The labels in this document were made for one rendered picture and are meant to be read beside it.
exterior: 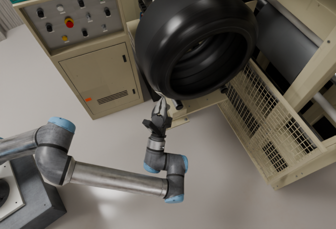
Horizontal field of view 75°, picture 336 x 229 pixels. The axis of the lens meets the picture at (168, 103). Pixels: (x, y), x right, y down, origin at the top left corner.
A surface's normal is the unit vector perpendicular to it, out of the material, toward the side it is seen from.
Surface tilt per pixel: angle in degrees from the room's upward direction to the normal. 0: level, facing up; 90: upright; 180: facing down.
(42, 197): 0
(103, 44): 90
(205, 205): 0
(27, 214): 0
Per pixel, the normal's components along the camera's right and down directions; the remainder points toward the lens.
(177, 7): -0.37, -0.37
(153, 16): -0.65, -0.16
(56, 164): 0.33, -0.34
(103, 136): -0.03, -0.53
